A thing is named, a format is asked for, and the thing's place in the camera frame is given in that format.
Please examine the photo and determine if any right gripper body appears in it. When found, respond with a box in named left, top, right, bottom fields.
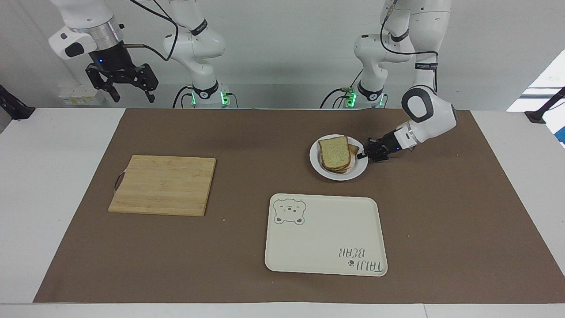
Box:
left=89, top=41, right=141, bottom=83

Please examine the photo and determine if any cream tray with bear print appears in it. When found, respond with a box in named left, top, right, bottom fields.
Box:
left=264, top=193, right=388, bottom=277

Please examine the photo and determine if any black cable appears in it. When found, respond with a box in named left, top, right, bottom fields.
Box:
left=320, top=69, right=365, bottom=109
left=122, top=0, right=180, bottom=62
left=380, top=0, right=439, bottom=93
left=172, top=86, right=195, bottom=109

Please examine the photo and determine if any white round plate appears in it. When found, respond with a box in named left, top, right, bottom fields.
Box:
left=309, top=134, right=369, bottom=181

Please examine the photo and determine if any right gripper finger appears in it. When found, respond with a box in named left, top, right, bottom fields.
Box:
left=126, top=63, right=159, bottom=104
left=85, top=63, right=121, bottom=103

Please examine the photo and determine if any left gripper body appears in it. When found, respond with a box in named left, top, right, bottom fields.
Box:
left=380, top=131, right=402, bottom=155

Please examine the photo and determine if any stack of bread slices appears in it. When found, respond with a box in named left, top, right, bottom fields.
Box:
left=318, top=136, right=352, bottom=171

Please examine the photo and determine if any bread slice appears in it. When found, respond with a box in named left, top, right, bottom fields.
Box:
left=321, top=144, right=359, bottom=174

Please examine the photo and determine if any wooden cutting board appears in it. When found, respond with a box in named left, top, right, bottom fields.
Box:
left=108, top=155, right=217, bottom=217

